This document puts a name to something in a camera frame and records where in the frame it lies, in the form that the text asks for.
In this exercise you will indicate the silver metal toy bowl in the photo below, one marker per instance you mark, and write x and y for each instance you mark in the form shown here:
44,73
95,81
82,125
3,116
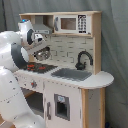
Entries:
42,54

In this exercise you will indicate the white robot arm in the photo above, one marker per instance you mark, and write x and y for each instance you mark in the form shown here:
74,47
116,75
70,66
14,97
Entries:
14,56

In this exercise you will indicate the wooden toy kitchen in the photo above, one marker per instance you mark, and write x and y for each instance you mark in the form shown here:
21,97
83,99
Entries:
64,48

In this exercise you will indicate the grey toy sink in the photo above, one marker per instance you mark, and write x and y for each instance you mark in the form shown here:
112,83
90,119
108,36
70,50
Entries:
71,74

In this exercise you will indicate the black toy faucet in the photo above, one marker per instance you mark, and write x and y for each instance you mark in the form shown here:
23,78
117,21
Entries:
81,64

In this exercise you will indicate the black stovetop red burners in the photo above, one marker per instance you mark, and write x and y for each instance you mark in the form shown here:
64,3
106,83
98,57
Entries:
38,67

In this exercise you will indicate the right red oven knob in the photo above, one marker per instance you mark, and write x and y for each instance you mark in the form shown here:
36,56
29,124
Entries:
33,84

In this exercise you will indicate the white dishwasher cabinet door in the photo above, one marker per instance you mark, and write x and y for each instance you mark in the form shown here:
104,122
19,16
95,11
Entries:
62,106

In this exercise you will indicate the toy microwave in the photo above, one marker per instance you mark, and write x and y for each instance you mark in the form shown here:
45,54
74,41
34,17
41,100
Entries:
73,24

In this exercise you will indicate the grey range hood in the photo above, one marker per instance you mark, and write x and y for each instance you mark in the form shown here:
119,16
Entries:
41,26

